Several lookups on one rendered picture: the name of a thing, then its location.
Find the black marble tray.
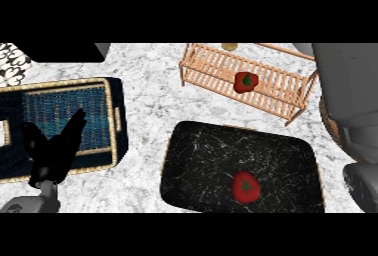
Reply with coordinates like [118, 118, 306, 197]
[160, 120, 327, 214]

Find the black and white patterned cloth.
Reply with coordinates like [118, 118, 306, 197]
[0, 42, 34, 88]

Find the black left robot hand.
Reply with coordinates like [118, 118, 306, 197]
[21, 108, 89, 189]

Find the black flat appliance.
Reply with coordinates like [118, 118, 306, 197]
[14, 42, 112, 64]

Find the red bell pepper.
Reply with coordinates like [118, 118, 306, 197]
[231, 170, 262, 205]
[232, 71, 260, 95]

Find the dark blue gold-rimmed tray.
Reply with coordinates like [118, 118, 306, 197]
[0, 76, 130, 185]

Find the wooden tiered shelf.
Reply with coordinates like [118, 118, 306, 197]
[177, 42, 321, 127]

